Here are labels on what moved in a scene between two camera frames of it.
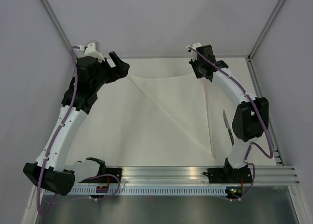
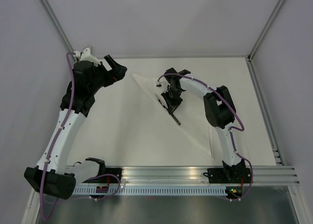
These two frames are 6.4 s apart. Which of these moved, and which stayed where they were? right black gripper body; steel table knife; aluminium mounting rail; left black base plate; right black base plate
Moved: steel table knife; right black gripper body
Stayed: left black base plate; aluminium mounting rail; right black base plate
